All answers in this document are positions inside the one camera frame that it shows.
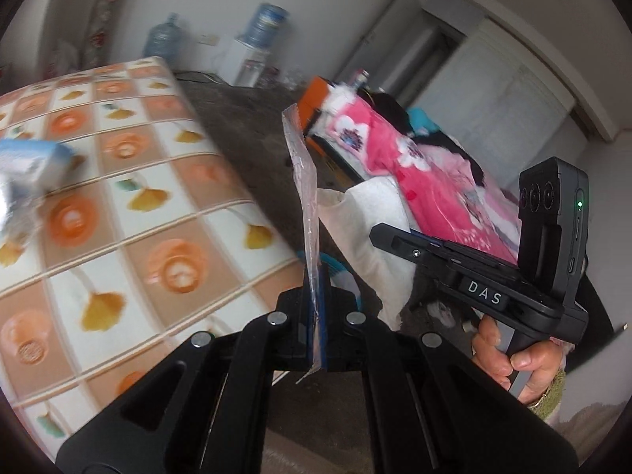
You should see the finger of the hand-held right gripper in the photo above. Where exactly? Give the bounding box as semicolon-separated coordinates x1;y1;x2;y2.
412;231;517;270
370;223;448;277

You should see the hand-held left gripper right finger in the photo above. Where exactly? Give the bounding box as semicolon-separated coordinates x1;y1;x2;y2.
318;267;576;474

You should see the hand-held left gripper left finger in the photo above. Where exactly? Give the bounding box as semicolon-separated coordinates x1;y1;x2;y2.
56;286;317;474

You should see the blue rimmed bin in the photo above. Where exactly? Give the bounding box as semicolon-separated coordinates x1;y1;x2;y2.
296;252;363;317

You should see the large white paper towel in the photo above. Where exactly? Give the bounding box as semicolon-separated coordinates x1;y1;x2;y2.
316;175;430;331

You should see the clear plastic wrapper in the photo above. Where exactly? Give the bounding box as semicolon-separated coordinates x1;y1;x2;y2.
281;103;329;386

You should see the person's right hand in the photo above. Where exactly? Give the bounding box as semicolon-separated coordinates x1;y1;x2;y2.
471;316;566;406

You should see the pink floral blanket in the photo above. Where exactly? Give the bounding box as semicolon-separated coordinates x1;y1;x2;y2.
316;84;524;263

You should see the teal cloth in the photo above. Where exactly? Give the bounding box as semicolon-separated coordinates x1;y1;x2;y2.
407;107;440;134

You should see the white door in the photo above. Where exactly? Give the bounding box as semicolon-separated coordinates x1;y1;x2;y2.
410;17;578;169

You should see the orange box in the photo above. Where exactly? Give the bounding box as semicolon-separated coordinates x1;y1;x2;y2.
296;76;331;134

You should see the heap of clear plastic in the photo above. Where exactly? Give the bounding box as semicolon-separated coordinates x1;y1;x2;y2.
261;66;304;90

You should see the white water dispenser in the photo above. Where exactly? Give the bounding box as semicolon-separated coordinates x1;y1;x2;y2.
222;39;272;87

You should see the blue water jug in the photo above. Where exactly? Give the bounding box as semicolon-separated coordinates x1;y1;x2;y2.
245;2;290;50
143;12;186;60

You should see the clear plastic bottle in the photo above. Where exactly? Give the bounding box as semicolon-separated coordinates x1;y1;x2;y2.
0;139;70;252

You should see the translucent plastic bag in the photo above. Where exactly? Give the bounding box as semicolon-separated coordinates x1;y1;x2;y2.
47;39;80;77

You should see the floral rolled mat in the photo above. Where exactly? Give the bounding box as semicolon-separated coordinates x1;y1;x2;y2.
81;0;132;70

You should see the black power cable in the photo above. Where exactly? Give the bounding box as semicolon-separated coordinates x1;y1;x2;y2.
175;70;230;84

